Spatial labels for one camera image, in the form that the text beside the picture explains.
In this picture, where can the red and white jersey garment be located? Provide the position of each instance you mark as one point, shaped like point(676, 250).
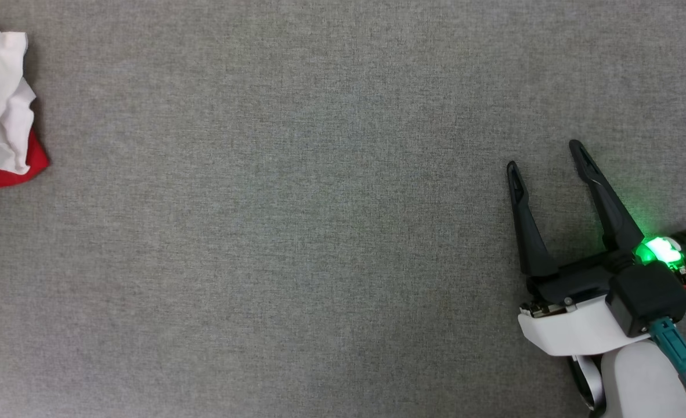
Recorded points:
point(0, 87)

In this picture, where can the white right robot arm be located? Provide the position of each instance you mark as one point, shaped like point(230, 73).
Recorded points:
point(639, 383)

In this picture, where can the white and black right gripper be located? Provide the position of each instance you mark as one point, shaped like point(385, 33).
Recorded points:
point(569, 325)

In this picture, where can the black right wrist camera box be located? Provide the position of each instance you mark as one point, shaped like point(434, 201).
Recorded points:
point(647, 296)

